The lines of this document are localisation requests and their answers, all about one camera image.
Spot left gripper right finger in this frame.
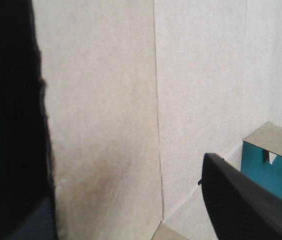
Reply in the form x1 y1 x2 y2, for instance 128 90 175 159
197 152 282 240

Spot brown cardboard box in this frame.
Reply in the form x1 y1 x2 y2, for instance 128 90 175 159
30 0 282 240

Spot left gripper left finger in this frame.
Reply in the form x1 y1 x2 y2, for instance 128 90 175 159
0 0 59 240

